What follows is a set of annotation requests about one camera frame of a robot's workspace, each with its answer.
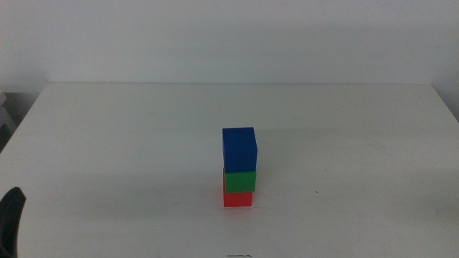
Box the green cube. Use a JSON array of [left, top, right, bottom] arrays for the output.
[[223, 168, 257, 194]]

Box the blue cube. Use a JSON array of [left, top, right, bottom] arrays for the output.
[[222, 127, 259, 174]]

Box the red cube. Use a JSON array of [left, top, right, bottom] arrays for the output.
[[222, 178, 253, 209]]

